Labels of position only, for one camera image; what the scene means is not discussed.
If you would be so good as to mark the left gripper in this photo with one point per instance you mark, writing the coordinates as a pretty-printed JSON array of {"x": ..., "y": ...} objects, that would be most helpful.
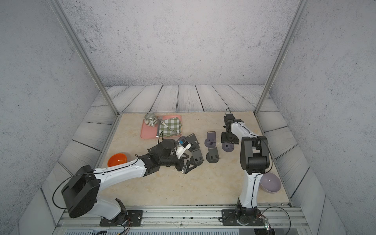
[{"x": 184, "y": 169}]

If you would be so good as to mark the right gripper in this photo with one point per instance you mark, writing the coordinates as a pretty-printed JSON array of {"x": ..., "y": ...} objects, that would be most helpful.
[{"x": 223, "y": 138}]

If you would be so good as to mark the dark green phone stand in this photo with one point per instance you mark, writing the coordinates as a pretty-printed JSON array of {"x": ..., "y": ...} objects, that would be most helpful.
[
  {"x": 192, "y": 139},
  {"x": 197, "y": 154},
  {"x": 212, "y": 156}
]

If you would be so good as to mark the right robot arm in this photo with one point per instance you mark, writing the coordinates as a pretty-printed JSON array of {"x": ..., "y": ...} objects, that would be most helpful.
[{"x": 254, "y": 160}]

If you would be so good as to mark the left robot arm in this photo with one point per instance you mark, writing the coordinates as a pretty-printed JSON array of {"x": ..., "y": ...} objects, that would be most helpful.
[{"x": 80, "y": 194}]

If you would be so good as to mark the green checkered cloth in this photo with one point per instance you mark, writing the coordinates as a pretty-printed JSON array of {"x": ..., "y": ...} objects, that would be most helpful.
[{"x": 173, "y": 123}]

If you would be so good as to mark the pink tray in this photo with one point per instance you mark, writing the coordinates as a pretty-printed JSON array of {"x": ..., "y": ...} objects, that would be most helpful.
[{"x": 149, "y": 132}]

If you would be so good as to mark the lilac ceramic bowl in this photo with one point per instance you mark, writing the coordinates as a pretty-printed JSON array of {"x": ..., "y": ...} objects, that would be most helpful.
[{"x": 270, "y": 183}]

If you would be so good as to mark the orange plastic bowl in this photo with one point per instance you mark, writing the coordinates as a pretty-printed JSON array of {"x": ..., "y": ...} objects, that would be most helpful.
[{"x": 117, "y": 159}]

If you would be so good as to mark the white handled spoon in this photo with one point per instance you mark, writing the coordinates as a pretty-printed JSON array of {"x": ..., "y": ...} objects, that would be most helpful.
[{"x": 165, "y": 125}]

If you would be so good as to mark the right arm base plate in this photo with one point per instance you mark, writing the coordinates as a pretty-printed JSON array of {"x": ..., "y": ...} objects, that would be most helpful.
[{"x": 248, "y": 217}]

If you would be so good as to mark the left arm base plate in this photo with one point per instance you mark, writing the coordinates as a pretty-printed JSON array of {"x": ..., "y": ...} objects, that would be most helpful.
[{"x": 131, "y": 218}]

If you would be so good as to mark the aluminium front rail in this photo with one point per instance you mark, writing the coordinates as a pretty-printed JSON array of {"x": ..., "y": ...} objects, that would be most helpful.
[{"x": 190, "y": 220}]

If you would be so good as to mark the right aluminium frame post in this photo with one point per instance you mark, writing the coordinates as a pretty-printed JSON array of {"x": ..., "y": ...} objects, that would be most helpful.
[{"x": 282, "y": 53}]

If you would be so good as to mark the aluminium frame post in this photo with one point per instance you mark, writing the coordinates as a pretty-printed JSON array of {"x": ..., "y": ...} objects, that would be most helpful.
[
  {"x": 62, "y": 18},
  {"x": 282, "y": 53}
]

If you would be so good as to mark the left aluminium frame post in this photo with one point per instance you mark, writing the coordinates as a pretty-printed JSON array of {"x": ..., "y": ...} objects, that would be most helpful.
[{"x": 62, "y": 18}]

